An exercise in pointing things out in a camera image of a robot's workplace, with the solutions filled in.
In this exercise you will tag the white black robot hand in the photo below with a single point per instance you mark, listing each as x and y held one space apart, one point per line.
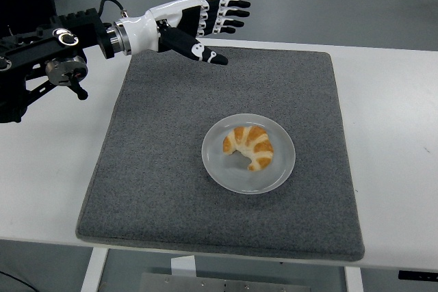
147 28

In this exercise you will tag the golden croissant bread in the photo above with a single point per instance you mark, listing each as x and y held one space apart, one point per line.
250 141

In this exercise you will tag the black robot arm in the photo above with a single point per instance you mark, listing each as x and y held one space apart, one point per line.
34 49

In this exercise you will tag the pale grey round plate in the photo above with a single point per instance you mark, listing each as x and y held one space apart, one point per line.
219 175

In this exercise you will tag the grey metal plate with screws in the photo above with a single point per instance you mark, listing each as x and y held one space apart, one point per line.
205 285

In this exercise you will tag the grey felt mat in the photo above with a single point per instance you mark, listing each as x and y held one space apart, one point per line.
171 169

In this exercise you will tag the white table leg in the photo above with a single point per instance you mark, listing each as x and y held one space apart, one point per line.
354 281
94 271

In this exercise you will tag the black table control box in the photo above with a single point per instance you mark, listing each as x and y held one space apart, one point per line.
417 275

